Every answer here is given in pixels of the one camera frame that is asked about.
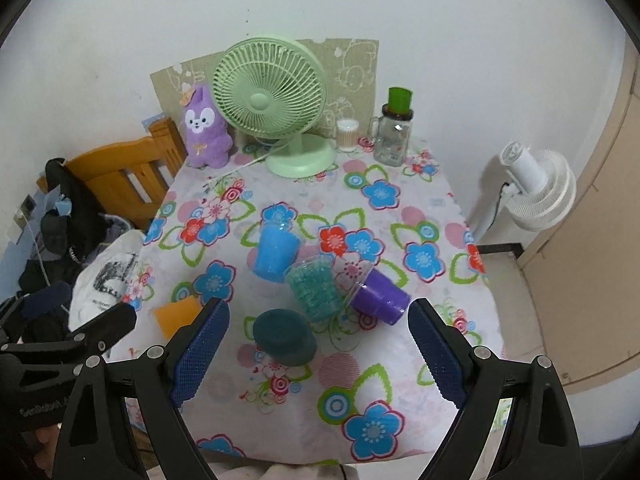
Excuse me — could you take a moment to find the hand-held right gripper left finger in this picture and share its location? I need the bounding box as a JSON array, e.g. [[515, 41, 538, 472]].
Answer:
[[52, 297, 231, 480]]

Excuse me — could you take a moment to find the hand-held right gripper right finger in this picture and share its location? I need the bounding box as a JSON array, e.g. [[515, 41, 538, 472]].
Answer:
[[407, 298, 581, 480]]

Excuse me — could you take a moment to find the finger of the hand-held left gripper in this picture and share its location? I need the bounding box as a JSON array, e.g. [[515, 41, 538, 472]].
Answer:
[[67, 302, 137, 356]]

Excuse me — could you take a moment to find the teal glitter cup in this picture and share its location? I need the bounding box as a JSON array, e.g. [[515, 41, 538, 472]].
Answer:
[[284, 255, 351, 323]]

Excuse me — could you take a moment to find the purple cup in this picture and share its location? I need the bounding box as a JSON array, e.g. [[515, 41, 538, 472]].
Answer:
[[345, 260, 412, 328]]

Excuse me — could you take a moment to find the dark teal cup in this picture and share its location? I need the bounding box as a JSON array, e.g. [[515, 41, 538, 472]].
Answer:
[[251, 308, 318, 367]]

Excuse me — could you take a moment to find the blue cup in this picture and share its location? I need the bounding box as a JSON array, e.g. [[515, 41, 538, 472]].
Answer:
[[248, 217, 302, 279]]

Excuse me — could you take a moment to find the orange sponge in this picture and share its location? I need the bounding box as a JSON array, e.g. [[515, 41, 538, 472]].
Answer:
[[153, 296, 203, 339]]

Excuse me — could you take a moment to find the white plastic bag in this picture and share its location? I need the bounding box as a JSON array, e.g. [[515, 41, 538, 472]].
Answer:
[[67, 230, 153, 333]]

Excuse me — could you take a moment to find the black clothes pile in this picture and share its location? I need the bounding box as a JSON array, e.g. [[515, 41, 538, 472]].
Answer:
[[17, 157, 108, 293]]

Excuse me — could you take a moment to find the wooden chair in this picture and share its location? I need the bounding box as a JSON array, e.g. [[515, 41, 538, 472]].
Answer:
[[37, 119, 188, 231]]

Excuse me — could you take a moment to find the beige door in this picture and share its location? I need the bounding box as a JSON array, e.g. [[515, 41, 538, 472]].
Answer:
[[520, 40, 640, 391]]

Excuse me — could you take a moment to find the floral tablecloth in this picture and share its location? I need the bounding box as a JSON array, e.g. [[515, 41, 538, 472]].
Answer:
[[107, 135, 506, 466]]

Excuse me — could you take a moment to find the white standing fan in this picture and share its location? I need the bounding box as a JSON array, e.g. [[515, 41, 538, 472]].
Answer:
[[470, 141, 577, 241]]

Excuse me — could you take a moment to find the purple plush toy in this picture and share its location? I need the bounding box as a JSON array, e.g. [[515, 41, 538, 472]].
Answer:
[[180, 85, 235, 169]]

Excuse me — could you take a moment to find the glass jar with green lid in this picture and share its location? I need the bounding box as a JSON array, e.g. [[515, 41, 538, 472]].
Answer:
[[370, 87, 416, 166]]

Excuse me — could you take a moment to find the cotton swab container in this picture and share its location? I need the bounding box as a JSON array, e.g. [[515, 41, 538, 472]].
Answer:
[[336, 118, 361, 153]]

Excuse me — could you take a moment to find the green desk fan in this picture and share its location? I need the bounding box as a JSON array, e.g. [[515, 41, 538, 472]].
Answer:
[[211, 36, 337, 179]]

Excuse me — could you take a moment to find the white fan cable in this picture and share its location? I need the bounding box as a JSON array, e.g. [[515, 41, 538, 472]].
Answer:
[[202, 141, 292, 182]]

